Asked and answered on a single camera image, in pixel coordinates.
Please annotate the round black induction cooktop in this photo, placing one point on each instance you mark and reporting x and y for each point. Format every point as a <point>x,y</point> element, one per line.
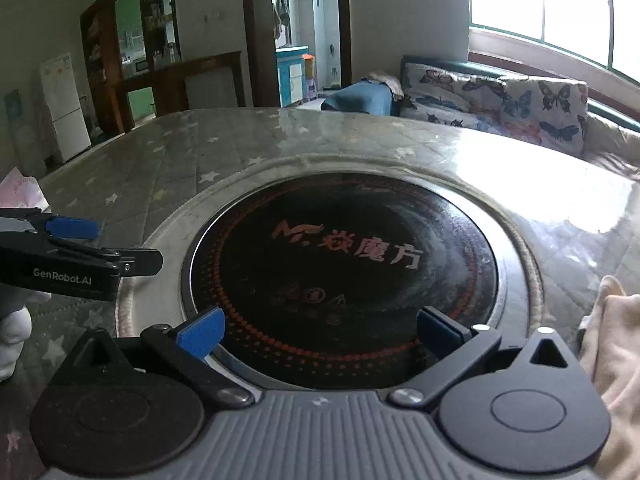
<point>321,277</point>

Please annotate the blue sofa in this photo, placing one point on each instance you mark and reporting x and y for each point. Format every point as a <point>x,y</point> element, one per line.
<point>381,94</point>

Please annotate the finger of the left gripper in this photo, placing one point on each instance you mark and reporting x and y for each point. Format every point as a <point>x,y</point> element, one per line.
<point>133,261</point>
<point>65,227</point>

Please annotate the cream beige garment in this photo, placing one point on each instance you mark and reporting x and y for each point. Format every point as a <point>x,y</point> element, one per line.
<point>610,356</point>

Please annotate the white gloved left hand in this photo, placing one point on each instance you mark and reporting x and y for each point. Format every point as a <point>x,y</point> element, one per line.
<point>15,327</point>

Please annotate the beige plain cushion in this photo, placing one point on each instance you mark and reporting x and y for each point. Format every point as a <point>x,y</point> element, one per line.
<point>612,147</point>

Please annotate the left butterfly print cushion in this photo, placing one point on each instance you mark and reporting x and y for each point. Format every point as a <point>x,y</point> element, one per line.
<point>434,95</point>

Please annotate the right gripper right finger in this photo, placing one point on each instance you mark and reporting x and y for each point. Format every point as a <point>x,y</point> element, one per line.
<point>460,353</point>

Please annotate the butterfly print cushion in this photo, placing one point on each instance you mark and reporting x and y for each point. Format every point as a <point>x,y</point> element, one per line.
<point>549,112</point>
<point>434,95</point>

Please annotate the dark wooden cabinet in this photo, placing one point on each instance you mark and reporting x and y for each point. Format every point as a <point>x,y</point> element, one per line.
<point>132,46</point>

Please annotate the blue white small cabinet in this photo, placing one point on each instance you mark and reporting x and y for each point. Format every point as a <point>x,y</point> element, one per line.
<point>291,66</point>

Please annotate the right butterfly print cushion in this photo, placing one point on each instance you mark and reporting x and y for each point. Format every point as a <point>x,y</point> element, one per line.
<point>549,112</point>

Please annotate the large window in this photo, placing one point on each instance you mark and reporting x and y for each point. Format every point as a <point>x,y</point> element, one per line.
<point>605,32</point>

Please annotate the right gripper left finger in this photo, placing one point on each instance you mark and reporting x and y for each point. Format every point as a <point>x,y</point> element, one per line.
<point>180,352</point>

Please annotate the white refrigerator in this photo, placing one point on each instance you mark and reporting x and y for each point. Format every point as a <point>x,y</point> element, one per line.
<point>60,94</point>

